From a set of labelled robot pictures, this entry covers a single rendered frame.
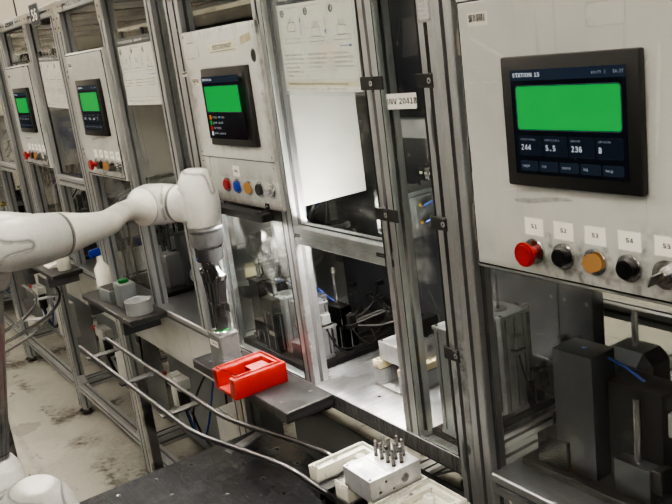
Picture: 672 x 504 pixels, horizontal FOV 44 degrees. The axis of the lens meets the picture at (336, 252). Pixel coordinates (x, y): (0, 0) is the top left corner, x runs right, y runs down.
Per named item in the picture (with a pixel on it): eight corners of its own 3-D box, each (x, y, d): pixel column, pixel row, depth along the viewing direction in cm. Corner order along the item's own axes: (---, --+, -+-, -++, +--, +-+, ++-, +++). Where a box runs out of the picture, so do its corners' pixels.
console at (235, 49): (200, 199, 235) (171, 34, 223) (284, 179, 250) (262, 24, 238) (273, 214, 201) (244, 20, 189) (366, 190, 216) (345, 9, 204)
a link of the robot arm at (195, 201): (232, 220, 221) (194, 220, 228) (222, 163, 217) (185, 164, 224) (206, 230, 213) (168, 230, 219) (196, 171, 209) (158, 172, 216)
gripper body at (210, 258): (227, 244, 220) (232, 277, 222) (213, 240, 227) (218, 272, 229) (202, 251, 216) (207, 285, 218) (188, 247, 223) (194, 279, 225)
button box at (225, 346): (212, 368, 232) (205, 329, 229) (237, 360, 236) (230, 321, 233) (225, 376, 225) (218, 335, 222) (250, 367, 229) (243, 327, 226)
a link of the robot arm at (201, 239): (212, 219, 226) (215, 240, 227) (181, 227, 221) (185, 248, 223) (227, 223, 218) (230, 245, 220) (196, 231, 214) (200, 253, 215)
